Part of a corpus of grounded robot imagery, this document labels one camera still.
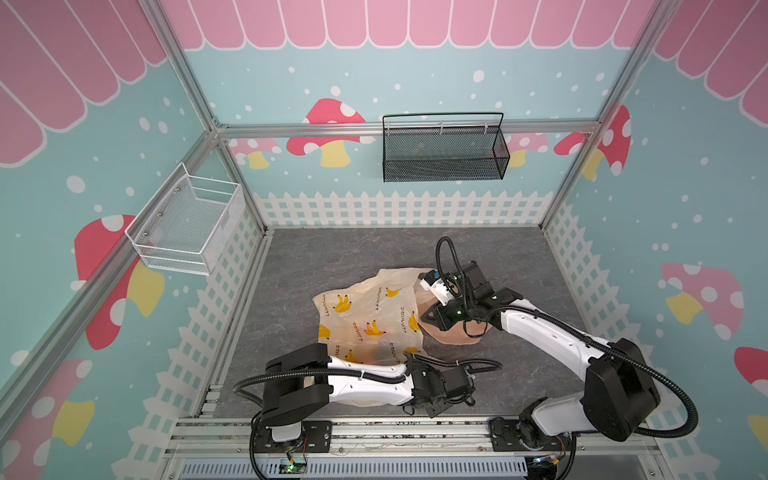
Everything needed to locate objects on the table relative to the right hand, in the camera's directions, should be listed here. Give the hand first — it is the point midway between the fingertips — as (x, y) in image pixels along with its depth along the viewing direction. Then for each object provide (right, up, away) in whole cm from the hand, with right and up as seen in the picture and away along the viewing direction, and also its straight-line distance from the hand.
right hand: (423, 316), depth 82 cm
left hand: (+3, -21, -2) cm, 21 cm away
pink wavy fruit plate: (+9, -2, -10) cm, 14 cm away
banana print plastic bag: (-14, -2, +5) cm, 15 cm away
